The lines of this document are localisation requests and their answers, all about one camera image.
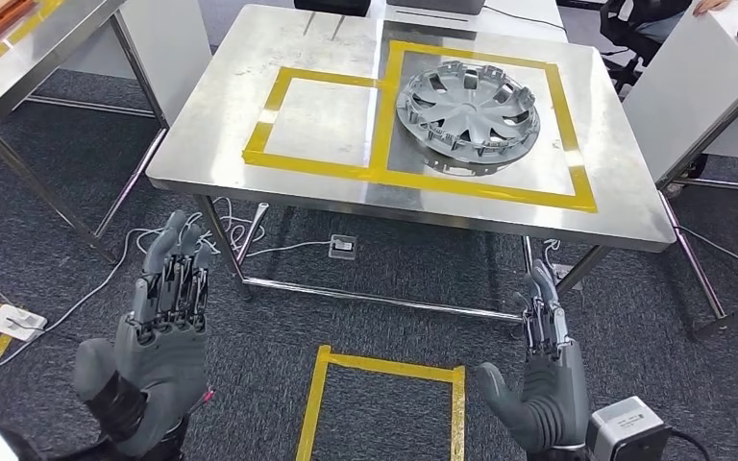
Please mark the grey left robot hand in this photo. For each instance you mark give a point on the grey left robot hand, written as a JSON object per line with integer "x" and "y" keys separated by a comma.
{"x": 159, "y": 375}

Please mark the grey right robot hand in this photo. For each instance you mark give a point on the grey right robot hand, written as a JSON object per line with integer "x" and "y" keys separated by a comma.
{"x": 553, "y": 401}

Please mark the silver plastic hubcap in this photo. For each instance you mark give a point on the silver plastic hubcap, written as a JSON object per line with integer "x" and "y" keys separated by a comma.
{"x": 464, "y": 114}

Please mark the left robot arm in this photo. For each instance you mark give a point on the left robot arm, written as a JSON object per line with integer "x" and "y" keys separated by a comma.
{"x": 165, "y": 446}

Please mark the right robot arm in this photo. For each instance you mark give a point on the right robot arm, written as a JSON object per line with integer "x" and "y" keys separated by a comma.
{"x": 553, "y": 457}

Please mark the steel workbench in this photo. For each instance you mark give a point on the steel workbench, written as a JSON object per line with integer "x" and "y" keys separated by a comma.
{"x": 216, "y": 127}

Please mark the floor socket plate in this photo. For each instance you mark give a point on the floor socket plate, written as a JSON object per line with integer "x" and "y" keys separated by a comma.
{"x": 342, "y": 247}
{"x": 566, "y": 277}

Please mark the white power strip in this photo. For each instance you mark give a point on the white power strip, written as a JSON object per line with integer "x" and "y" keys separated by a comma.
{"x": 15, "y": 322}

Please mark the white desk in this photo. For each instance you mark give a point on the white desk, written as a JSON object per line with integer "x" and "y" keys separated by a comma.
{"x": 681, "y": 95}

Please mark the white cabinet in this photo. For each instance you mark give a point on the white cabinet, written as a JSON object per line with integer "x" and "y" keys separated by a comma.
{"x": 165, "y": 44}

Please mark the steel table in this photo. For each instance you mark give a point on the steel table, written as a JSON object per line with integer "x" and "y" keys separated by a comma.
{"x": 57, "y": 44}

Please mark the yellow tape strip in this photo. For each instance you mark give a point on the yellow tape strip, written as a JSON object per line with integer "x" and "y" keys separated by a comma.
{"x": 0, "y": 51}

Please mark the black office chair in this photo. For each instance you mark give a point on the black office chair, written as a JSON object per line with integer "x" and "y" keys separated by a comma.
{"x": 617, "y": 25}

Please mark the person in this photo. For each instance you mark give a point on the person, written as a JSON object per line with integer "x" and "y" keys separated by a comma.
{"x": 662, "y": 25}

